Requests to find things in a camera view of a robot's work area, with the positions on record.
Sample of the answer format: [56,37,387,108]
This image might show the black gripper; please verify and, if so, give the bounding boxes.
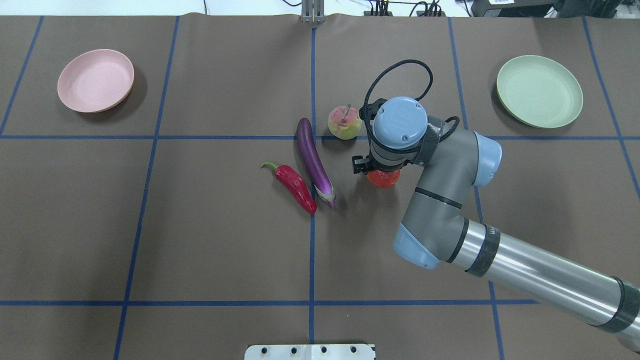
[351,99,387,175]

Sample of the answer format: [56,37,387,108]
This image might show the red pomegranate fruit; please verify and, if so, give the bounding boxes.
[366,170,402,189]

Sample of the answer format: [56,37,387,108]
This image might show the purple eggplant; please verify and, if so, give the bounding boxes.
[295,117,338,212]

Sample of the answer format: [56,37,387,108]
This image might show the yellow pink peach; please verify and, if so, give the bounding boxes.
[327,104,364,141]

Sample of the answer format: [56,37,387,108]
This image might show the red chili pepper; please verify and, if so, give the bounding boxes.
[260,161,317,215]

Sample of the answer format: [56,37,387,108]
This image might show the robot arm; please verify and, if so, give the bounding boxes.
[352,96,640,353]

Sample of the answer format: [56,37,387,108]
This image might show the light green plate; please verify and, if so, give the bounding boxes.
[495,55,585,129]

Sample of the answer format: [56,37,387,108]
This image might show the brown paper table mat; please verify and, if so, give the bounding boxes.
[0,13,639,360]

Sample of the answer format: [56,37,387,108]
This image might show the pink plate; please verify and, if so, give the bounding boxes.
[56,48,135,114]

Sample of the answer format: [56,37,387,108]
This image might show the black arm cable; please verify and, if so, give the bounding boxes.
[360,59,460,146]

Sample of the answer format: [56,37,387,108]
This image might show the aluminium frame post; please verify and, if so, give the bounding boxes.
[300,0,326,24]

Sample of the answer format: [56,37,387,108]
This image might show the white camera mast base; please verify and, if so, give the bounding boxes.
[244,343,377,360]

